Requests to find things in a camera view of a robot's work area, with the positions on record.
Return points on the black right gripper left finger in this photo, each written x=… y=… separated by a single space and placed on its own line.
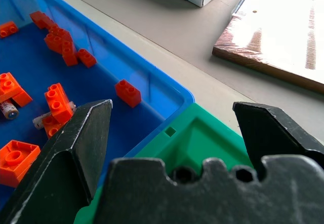
x=63 y=163

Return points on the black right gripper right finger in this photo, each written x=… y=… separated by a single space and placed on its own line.
x=268 y=130

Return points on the green plastic tray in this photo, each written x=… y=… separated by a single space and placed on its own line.
x=202 y=137

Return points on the upside-down orange toy brick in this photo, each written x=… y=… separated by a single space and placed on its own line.
x=15 y=162

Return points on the white battery with red print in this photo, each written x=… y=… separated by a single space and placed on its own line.
x=8 y=111

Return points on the blue plastic bin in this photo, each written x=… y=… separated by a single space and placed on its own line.
x=106 y=99

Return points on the plastic-wrapped wooden board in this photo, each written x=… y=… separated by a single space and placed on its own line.
x=278 y=29

